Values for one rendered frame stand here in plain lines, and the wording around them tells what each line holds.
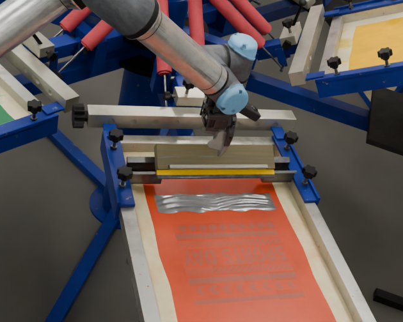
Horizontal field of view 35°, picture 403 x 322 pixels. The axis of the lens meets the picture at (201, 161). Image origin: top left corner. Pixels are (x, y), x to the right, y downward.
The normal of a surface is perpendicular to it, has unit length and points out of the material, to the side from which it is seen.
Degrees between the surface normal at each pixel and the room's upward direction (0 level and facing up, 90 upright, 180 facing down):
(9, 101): 0
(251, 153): 35
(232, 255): 0
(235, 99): 90
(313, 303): 0
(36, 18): 84
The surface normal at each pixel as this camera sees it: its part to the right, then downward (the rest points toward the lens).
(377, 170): 0.22, -0.74
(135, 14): 0.39, 0.44
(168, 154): 0.32, -0.23
